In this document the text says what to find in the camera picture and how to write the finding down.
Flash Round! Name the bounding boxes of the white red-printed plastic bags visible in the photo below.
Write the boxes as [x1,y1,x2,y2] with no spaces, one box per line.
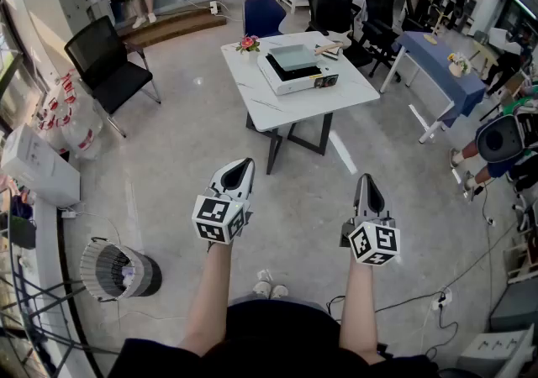
[37,69,104,161]

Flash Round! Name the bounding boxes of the person's left shoe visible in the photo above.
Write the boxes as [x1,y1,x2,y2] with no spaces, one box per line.
[253,269,272,300]

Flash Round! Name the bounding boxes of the white floor power strip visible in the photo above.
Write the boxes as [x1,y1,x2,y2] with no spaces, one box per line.
[432,290,453,312]

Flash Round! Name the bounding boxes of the grey waste bin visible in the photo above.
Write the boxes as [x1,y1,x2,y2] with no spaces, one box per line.
[79,236,163,303]

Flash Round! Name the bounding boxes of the red flower bouquet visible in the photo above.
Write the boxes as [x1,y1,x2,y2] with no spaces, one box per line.
[235,34,261,55]

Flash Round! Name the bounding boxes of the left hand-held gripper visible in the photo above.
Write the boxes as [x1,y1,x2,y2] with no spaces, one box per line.
[192,157,256,247]

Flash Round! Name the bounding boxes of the wooden stand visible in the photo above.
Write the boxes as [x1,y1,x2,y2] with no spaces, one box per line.
[423,6,447,45]

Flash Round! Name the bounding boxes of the pale flower vase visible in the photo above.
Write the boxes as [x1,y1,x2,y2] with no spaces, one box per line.
[446,51,472,77]

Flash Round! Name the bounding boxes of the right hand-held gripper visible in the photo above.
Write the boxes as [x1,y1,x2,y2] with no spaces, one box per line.
[340,173,402,267]

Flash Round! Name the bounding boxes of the person's right forearm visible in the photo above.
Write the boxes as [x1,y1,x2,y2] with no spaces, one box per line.
[338,260,386,365]

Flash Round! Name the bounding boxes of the black metal rack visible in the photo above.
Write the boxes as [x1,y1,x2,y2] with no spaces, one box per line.
[0,186,98,378]

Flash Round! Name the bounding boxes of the black mesh visitor chair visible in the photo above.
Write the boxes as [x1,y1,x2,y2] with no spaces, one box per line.
[63,14,162,139]

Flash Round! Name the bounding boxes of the wooden step platform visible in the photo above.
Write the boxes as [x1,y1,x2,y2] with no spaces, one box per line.
[117,6,229,49]

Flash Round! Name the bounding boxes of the table with blue cloth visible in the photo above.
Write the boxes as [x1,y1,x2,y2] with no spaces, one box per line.
[380,30,488,144]

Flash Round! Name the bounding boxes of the blue chair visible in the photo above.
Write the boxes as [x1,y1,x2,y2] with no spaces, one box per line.
[242,0,287,39]

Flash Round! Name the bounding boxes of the white box appliance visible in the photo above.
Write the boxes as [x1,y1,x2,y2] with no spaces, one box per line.
[0,123,82,207]

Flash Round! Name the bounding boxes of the person's black shirt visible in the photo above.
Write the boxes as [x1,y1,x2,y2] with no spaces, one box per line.
[108,299,443,378]

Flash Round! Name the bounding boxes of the person's left forearm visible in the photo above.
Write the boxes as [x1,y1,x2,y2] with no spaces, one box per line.
[178,241,235,357]

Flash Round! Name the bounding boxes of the grey square pan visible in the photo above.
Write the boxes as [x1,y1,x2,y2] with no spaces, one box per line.
[267,42,345,72]

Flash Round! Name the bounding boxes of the white marble table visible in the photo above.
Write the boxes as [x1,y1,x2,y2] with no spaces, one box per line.
[220,30,382,176]

